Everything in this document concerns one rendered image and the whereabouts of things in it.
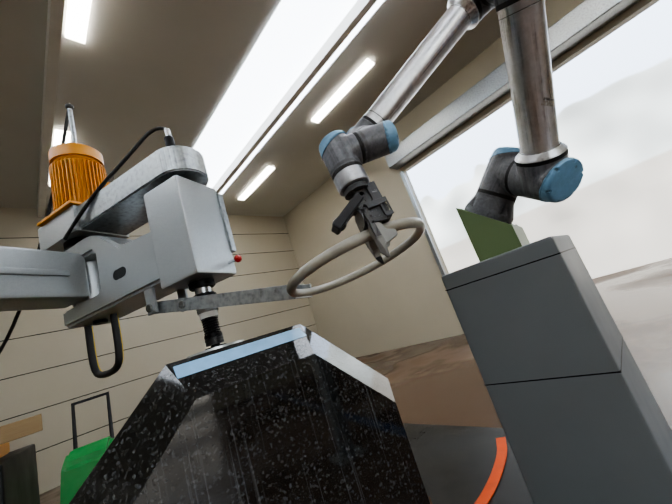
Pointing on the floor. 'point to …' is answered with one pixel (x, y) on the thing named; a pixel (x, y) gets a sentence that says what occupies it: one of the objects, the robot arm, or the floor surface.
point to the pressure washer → (74, 477)
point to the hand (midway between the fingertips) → (381, 257)
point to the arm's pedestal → (562, 378)
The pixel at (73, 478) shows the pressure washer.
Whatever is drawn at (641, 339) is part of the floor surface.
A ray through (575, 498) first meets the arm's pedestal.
